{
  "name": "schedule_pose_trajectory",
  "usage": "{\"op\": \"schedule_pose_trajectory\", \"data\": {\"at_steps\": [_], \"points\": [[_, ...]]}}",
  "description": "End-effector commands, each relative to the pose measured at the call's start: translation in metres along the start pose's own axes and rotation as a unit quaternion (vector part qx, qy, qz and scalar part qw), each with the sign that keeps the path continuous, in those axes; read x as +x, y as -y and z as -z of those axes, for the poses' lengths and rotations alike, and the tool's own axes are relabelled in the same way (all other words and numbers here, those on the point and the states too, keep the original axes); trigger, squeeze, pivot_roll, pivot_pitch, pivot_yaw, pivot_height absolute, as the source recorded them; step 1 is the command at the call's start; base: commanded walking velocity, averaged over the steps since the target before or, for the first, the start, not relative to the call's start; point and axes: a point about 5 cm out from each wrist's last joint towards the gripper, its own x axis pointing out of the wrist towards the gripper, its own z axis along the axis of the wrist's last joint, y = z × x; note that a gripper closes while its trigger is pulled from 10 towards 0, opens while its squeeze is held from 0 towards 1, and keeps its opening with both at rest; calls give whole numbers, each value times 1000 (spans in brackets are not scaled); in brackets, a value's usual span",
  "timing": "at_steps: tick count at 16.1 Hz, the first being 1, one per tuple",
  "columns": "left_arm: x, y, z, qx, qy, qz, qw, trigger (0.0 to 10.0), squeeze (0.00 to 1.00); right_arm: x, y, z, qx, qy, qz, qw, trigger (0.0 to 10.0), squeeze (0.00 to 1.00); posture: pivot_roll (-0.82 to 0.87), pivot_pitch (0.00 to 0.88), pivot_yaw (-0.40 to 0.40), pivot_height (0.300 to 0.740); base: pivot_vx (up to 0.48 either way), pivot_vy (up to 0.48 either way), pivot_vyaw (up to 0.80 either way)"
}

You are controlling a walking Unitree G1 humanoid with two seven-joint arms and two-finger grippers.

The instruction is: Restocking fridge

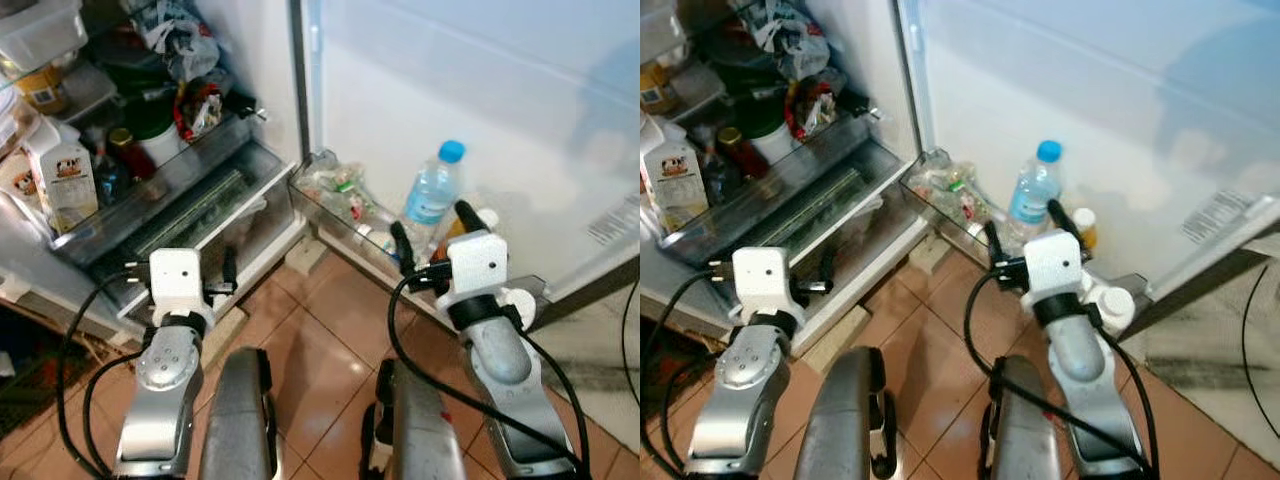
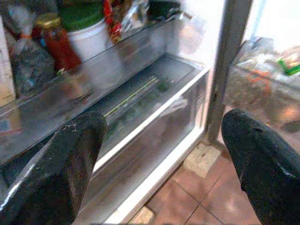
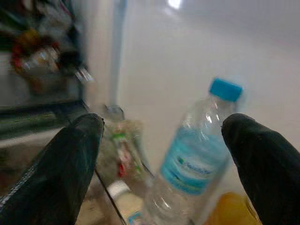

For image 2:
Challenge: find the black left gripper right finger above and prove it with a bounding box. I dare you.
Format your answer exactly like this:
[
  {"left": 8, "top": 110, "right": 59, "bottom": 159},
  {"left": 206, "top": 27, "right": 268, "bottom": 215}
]
[{"left": 221, "top": 108, "right": 300, "bottom": 225}]

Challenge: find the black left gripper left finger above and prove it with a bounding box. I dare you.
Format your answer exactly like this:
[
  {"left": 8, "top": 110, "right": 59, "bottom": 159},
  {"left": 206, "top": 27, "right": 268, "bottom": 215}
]
[{"left": 0, "top": 112, "right": 109, "bottom": 225}]

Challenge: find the grey fridge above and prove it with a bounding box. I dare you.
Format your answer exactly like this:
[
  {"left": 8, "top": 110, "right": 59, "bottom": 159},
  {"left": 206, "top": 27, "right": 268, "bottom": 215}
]
[{"left": 0, "top": 0, "right": 225, "bottom": 225}]

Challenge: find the glass fridge shelf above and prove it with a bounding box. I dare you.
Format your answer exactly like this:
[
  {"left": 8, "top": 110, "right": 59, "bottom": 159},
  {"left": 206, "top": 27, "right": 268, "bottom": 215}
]
[{"left": 0, "top": 14, "right": 189, "bottom": 166}]

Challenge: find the grey fridge door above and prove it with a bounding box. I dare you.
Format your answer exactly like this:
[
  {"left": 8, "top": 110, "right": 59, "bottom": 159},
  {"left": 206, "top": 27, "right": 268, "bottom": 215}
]
[{"left": 206, "top": 0, "right": 300, "bottom": 147}]

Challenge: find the green package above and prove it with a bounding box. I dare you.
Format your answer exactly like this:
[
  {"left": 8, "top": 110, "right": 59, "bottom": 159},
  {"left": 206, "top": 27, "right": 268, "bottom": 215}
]
[{"left": 277, "top": 57, "right": 300, "bottom": 76}]

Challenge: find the green onion stalk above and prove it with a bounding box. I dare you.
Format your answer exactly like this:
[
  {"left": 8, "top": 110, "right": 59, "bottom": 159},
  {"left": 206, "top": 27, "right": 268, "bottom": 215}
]
[{"left": 103, "top": 76, "right": 158, "bottom": 118}]

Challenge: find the clear crisper drawer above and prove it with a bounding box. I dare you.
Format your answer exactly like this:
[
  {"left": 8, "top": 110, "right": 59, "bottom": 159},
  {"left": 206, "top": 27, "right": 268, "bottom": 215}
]
[{"left": 76, "top": 53, "right": 211, "bottom": 225}]

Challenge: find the patterned plastic food bag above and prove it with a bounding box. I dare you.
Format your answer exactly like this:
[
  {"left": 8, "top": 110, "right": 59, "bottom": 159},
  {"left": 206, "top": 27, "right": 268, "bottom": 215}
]
[{"left": 7, "top": 32, "right": 58, "bottom": 97}]

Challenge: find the white beige carton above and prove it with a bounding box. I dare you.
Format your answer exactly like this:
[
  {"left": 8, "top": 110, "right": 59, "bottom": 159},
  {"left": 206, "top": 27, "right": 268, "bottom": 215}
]
[{"left": 0, "top": 14, "right": 17, "bottom": 102}]

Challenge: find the red sauce bottle gold lid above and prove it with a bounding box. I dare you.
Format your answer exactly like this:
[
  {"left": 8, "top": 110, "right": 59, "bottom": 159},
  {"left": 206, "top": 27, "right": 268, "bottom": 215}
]
[{"left": 31, "top": 13, "right": 83, "bottom": 74}]

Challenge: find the white bucket green lid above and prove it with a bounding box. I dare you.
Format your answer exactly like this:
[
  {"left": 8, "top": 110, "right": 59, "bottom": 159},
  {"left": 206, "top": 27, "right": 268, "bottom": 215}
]
[{"left": 58, "top": 0, "right": 111, "bottom": 63}]

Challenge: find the red snack packet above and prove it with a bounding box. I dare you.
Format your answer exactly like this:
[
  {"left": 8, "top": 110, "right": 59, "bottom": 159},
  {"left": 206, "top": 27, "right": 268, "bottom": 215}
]
[{"left": 102, "top": 0, "right": 124, "bottom": 45}]

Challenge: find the dark food container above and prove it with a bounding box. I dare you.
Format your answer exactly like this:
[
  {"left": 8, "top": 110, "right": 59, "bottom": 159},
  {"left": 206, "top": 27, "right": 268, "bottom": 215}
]
[{"left": 148, "top": 0, "right": 183, "bottom": 20}]

